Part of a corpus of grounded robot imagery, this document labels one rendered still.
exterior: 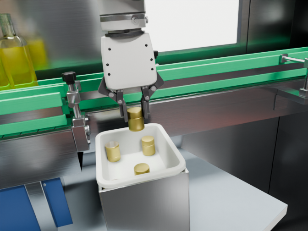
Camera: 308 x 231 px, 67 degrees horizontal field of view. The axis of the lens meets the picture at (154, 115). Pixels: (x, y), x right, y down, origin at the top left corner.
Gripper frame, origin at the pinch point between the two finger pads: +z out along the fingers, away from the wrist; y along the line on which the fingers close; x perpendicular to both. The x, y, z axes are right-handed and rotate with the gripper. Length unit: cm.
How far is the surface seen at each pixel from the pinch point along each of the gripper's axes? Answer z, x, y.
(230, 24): -13, -36, -41
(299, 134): 32, -27, -71
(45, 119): 2.3, -8.1, 20.1
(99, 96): 1.4, -18.2, 7.6
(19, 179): 15.8, -6.0, 28.8
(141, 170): 11.5, 5.5, 0.5
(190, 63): -2.8, -26.1, -22.4
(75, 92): -3.8, -5.7, 11.9
